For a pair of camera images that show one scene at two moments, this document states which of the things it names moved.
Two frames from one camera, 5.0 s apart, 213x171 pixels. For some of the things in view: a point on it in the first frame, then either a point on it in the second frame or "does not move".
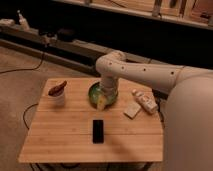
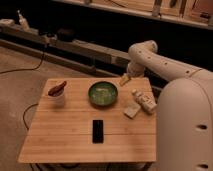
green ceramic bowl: x=94 y=93 does not move
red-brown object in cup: x=58 y=89 does not move
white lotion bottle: x=146 y=100 does not move
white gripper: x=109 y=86 to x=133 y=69
